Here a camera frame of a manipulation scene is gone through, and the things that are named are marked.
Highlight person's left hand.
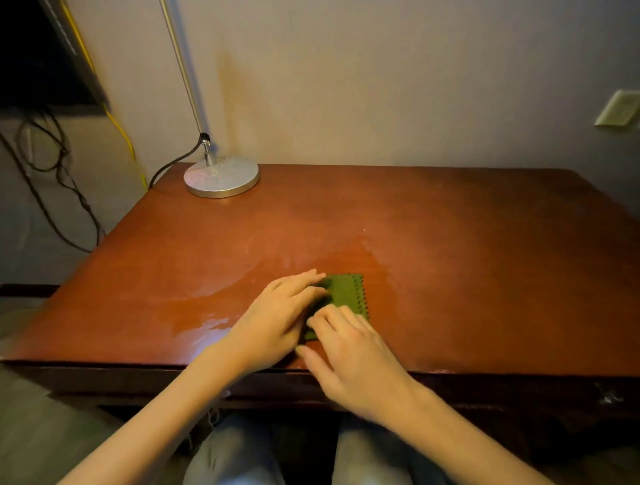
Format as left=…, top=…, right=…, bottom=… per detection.
left=209, top=268, right=332, bottom=378

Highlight person's right hand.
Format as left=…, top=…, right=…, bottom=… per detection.
left=295, top=303, right=426, bottom=430

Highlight green cleaning cloth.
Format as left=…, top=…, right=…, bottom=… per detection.
left=302, top=272, right=371, bottom=343

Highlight person's left forearm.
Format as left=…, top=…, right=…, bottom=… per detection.
left=57, top=349, right=241, bottom=485

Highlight white trousers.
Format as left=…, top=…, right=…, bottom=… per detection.
left=182, top=412, right=451, bottom=485

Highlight brown wooden table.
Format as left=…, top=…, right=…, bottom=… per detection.
left=0, top=162, right=640, bottom=466

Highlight grey shade metal lamp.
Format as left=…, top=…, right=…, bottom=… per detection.
left=159, top=0, right=261, bottom=200

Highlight black television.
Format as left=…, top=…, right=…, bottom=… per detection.
left=0, top=0, right=110, bottom=112

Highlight thin white cord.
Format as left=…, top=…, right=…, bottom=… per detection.
left=187, top=407, right=221, bottom=450

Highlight black lamp cable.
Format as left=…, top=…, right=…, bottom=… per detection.
left=147, top=132, right=211, bottom=192

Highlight black cables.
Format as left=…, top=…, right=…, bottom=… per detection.
left=0, top=107, right=107, bottom=254

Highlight beige wall switch plate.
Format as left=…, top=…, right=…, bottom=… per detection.
left=593, top=89, right=640, bottom=129

